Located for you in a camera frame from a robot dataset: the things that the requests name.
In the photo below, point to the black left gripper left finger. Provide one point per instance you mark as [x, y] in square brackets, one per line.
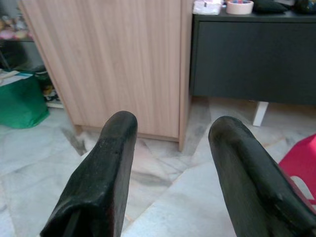
[98, 177]

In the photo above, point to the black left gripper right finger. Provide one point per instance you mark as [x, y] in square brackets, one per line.
[249, 177]

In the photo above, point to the pink red bag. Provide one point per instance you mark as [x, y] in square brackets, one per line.
[302, 168]

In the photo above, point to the white sideboard leg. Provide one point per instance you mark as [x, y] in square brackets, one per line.
[260, 114]

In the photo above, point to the green shopping bag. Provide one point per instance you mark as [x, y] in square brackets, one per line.
[21, 101]

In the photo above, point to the light wood cabinet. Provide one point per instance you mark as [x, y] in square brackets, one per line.
[118, 66]

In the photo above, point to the dark grey sideboard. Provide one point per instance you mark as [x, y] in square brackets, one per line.
[254, 54]

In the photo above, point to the dark shelf with clutter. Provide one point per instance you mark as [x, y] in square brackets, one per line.
[22, 49]

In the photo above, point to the pink masking tape roll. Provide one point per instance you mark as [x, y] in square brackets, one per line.
[239, 6]

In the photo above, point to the black pouch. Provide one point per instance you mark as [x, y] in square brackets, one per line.
[269, 6]

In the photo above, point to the white plastic packet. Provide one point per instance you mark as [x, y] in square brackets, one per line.
[207, 6]

